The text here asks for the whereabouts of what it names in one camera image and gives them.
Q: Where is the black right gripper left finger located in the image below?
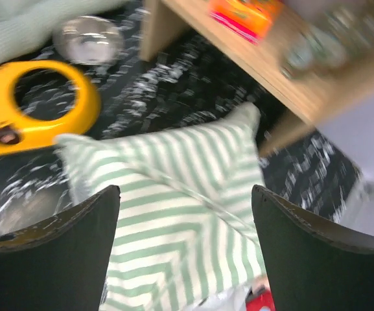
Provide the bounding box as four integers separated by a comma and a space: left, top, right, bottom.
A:
0, 185, 120, 310

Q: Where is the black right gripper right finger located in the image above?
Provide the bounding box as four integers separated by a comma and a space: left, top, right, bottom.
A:
251, 185, 374, 311

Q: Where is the green striped pet tent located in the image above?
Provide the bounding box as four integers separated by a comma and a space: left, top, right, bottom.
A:
55, 102, 266, 310

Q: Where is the green checked pet cushion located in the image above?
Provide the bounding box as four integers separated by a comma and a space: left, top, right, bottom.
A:
0, 0, 125, 64

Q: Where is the steel pet bowl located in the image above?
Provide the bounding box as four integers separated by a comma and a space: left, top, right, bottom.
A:
53, 16, 124, 65

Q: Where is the red snack box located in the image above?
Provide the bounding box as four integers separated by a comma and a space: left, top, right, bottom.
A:
246, 282, 275, 311

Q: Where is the yellow double bowl holder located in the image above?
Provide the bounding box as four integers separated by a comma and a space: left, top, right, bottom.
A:
0, 60, 101, 156

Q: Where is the wooden shelf unit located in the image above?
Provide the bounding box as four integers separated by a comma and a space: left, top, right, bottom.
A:
140, 1, 374, 157

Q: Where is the clear glass jar front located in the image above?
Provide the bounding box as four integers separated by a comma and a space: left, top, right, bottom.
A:
281, 5, 374, 79

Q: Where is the orange snack box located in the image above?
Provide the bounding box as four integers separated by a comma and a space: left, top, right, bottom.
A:
209, 0, 285, 44

